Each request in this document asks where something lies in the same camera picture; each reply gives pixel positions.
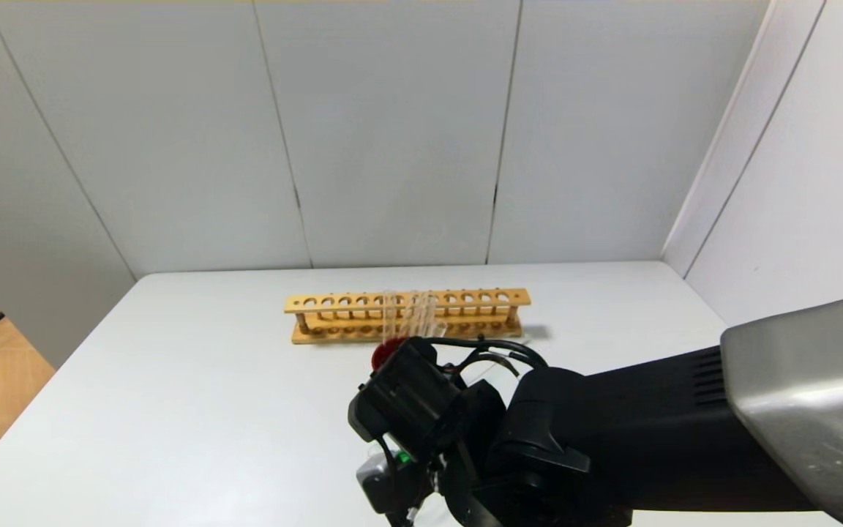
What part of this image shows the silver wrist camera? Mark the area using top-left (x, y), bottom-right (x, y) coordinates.
top-left (356, 452), bottom-right (397, 515)

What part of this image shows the black looped camera cable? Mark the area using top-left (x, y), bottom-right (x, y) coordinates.
top-left (429, 335), bottom-right (550, 378)

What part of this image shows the clear glass beaker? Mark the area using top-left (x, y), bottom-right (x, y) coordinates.
top-left (385, 439), bottom-right (422, 471)

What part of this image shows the red plastic cup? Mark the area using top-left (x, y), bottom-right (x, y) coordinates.
top-left (371, 337), bottom-right (411, 370)

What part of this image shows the wooden test tube rack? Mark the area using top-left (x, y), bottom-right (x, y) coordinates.
top-left (283, 288), bottom-right (531, 345)

